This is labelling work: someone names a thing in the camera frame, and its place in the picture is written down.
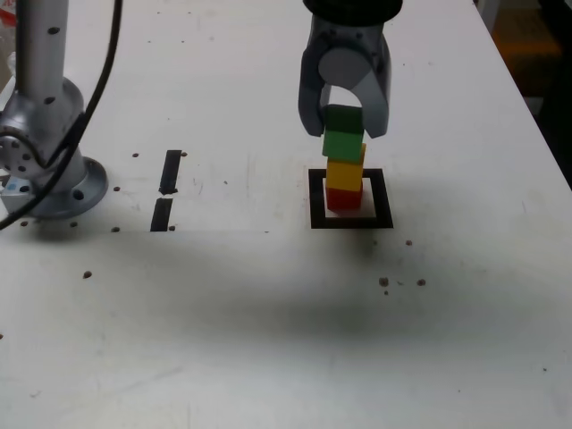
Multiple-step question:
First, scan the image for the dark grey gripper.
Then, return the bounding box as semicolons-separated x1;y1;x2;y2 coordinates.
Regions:
298;16;394;140

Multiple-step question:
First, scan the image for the green cube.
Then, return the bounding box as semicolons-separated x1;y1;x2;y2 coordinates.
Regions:
321;105;366;163

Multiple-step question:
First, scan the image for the yellow cube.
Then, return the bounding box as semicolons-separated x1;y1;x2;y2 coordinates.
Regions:
325;143;368;193

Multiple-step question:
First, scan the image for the red cube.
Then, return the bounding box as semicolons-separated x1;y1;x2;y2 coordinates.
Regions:
325;186;363;212

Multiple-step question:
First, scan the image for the black tape square outline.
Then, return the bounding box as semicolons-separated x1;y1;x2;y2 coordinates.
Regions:
307;167;394;230

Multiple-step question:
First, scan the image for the black tape strip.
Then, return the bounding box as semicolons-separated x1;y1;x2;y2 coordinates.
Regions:
150;149;183;232

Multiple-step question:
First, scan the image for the clear plastic bottle red label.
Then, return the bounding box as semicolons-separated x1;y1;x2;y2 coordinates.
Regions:
0;0;19;90

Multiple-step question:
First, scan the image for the black cable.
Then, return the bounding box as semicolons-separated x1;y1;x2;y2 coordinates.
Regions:
0;0;124;231

